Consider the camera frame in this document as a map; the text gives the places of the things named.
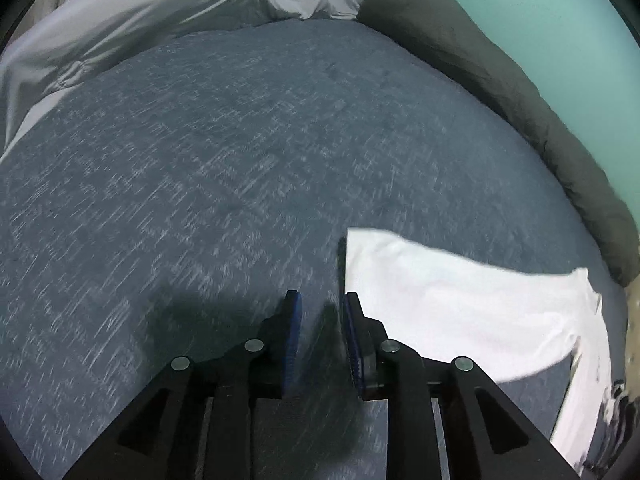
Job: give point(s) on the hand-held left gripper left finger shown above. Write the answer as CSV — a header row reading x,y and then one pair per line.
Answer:
x,y
291,345

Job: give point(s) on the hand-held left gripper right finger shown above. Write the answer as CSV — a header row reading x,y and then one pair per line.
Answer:
x,y
356,345

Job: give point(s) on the white t-shirt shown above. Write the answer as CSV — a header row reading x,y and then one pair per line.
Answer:
x,y
450,320

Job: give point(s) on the blue-grey bed sheet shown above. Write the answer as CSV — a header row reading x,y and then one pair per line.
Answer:
x,y
200,185

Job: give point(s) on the dark grey long pillow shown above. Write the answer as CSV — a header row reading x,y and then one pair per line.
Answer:
x,y
525,110

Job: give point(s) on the light grey blanket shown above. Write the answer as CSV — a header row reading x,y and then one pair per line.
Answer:
x,y
125,20

